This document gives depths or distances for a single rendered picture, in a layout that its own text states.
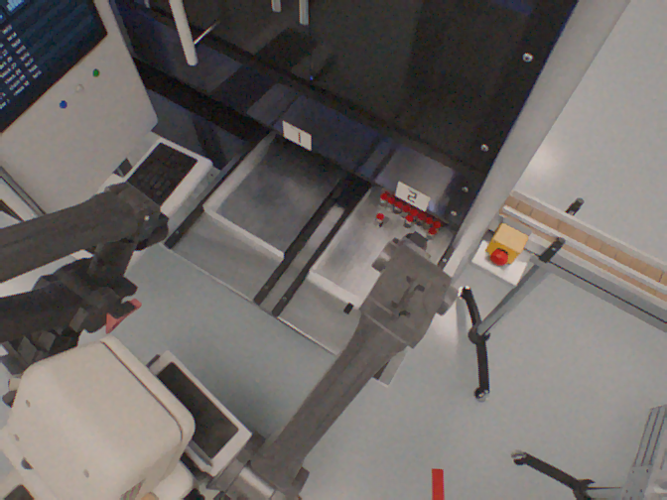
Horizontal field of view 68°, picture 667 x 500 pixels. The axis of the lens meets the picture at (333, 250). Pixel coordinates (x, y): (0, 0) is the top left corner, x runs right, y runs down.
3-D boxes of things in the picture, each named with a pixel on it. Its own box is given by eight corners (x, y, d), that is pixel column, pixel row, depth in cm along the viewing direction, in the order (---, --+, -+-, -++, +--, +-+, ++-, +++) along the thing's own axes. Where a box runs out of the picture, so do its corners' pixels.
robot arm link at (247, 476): (205, 519, 70) (236, 543, 70) (242, 469, 68) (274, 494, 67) (232, 479, 79) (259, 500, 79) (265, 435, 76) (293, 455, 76)
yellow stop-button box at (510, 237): (495, 230, 125) (504, 215, 119) (521, 244, 123) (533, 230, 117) (482, 253, 122) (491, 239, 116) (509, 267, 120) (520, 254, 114)
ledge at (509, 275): (490, 225, 137) (492, 222, 135) (534, 248, 134) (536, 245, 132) (468, 264, 132) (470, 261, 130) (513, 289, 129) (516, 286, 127)
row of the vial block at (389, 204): (380, 200, 137) (382, 191, 133) (438, 231, 133) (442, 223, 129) (376, 206, 136) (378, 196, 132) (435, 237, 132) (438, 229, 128)
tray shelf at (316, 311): (264, 127, 150) (264, 122, 149) (473, 238, 135) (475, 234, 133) (158, 244, 132) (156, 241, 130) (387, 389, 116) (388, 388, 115)
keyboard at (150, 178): (161, 143, 154) (158, 138, 151) (199, 161, 151) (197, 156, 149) (72, 244, 137) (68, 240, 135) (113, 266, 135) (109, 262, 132)
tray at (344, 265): (376, 182, 140) (377, 175, 137) (460, 225, 135) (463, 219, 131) (310, 274, 127) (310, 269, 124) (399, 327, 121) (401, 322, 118)
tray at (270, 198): (277, 130, 148) (277, 121, 145) (352, 169, 142) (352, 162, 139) (204, 211, 134) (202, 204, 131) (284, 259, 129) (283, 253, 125)
